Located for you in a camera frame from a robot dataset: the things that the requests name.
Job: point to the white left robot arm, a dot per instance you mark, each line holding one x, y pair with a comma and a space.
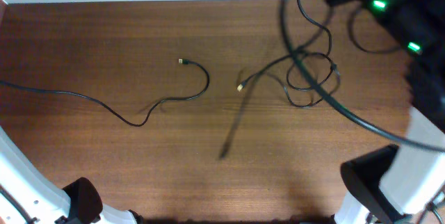
29, 197

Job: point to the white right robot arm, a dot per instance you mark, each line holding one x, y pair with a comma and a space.
406, 178

